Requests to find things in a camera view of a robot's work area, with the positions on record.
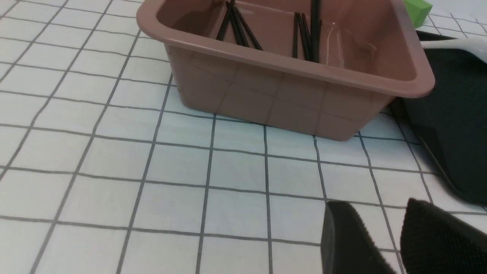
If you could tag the pink plastic bin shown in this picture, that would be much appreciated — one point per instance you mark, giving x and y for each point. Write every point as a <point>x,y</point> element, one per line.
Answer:
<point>369,54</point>

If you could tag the black chopstick centre right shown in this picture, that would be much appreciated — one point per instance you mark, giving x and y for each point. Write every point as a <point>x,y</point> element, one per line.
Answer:
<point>295,47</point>

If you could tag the black chopstick right pair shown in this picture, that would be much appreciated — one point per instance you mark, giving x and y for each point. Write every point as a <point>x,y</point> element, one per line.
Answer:
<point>305,37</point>

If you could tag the white spoon far left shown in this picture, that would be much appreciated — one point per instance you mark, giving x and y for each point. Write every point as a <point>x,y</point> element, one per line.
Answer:
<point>475,46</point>

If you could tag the black chopstick upright middle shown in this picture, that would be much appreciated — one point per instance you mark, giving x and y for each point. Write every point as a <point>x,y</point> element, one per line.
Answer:
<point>235,28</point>

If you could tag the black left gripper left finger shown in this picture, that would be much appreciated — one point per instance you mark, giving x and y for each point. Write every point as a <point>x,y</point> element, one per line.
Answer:
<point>346,246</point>

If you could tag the green cube block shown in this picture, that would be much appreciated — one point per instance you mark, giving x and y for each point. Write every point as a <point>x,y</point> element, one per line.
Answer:
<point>418,11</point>

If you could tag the black plastic tray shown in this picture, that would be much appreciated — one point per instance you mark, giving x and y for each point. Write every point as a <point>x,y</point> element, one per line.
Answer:
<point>450,122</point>

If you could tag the black chopstick leftmost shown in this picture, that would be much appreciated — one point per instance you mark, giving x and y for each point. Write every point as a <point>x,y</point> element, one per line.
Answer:
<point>224,24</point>

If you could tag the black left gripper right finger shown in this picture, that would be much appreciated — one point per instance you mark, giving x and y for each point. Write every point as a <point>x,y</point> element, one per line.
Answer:
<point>435,242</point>

